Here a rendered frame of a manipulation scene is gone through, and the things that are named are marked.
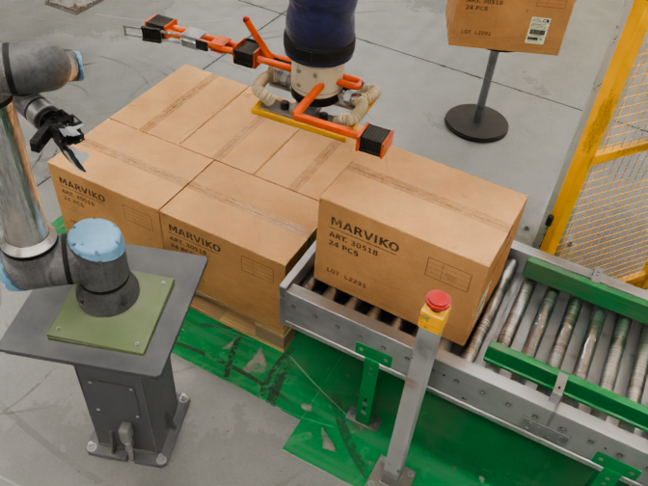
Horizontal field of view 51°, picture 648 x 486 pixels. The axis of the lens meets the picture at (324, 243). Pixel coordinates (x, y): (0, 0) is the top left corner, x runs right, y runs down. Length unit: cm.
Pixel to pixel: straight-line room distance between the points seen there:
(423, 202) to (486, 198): 22
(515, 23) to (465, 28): 26
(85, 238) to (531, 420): 150
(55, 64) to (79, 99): 287
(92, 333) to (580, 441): 156
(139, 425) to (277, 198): 105
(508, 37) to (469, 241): 197
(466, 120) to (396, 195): 219
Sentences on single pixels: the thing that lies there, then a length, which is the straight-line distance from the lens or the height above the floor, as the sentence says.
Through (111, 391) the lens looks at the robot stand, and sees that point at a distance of 248.
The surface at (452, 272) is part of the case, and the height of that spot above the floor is 87.
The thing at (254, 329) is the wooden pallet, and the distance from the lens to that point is 308.
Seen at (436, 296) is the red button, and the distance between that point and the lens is 190.
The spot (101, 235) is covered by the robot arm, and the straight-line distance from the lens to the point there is 205.
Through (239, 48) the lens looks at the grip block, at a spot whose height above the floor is 129.
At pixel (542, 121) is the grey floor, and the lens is 469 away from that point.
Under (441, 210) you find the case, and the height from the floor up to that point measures 95.
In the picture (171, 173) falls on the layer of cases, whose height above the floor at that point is 54.
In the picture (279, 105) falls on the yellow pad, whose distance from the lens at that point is 232.
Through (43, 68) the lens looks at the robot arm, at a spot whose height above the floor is 158.
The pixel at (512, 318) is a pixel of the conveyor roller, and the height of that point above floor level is 55.
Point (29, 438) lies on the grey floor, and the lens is 295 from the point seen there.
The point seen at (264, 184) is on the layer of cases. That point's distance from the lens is 296.
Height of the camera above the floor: 243
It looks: 44 degrees down
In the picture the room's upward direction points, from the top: 5 degrees clockwise
